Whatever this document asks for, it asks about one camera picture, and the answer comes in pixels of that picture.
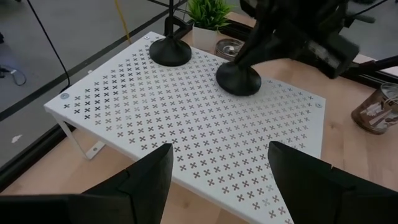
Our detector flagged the yellow hanging cord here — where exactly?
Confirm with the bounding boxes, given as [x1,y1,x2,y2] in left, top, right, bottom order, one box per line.
[113,0,132,44]

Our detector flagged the glass jar candle brown label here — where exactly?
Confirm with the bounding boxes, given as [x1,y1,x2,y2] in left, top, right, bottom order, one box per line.
[350,82,398,136]
[214,38,246,62]

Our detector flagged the green plant in white pot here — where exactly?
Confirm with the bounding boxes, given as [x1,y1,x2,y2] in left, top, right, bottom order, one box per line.
[185,0,234,47]

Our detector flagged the white perforated metal shelf riser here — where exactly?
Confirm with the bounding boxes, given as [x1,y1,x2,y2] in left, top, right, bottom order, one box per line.
[43,30,326,224]

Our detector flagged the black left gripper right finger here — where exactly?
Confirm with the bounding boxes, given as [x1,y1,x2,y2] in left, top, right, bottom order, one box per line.
[267,141,398,224]

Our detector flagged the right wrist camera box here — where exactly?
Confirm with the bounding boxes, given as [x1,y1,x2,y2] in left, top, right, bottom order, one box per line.
[290,32,361,79]

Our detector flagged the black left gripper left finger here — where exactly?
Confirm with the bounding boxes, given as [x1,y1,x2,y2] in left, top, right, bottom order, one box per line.
[67,142,174,224]

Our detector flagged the black floor cable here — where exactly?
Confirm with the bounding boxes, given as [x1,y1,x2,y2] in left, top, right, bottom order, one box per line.
[26,0,71,93]

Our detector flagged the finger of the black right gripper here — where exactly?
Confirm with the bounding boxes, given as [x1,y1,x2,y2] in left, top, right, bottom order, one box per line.
[235,12,276,65]
[248,39,296,65]

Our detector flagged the black candlestick holder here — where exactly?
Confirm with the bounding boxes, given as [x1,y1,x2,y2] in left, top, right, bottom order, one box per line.
[215,60,262,96]
[149,0,193,67]

